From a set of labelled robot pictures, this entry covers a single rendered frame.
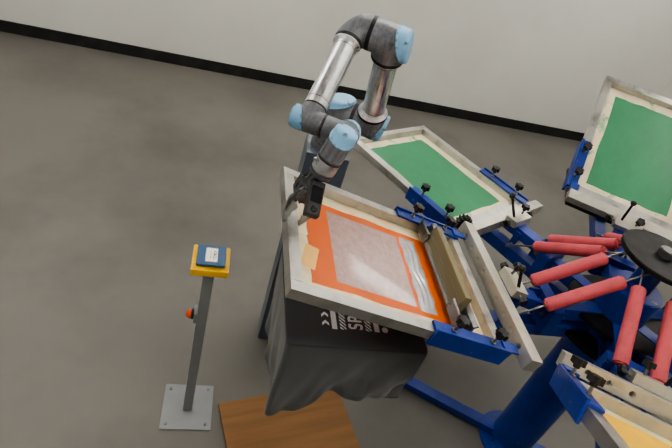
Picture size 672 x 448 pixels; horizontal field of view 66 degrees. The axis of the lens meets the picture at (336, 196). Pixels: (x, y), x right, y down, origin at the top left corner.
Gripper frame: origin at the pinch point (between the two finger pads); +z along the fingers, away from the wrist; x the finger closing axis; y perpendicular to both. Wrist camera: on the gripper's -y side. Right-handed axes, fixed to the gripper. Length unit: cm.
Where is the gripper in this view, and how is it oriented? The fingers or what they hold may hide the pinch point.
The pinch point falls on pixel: (291, 222)
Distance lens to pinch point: 161.0
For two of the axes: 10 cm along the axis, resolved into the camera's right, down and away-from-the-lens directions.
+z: -5.0, 7.2, 4.8
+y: -1.2, -6.0, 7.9
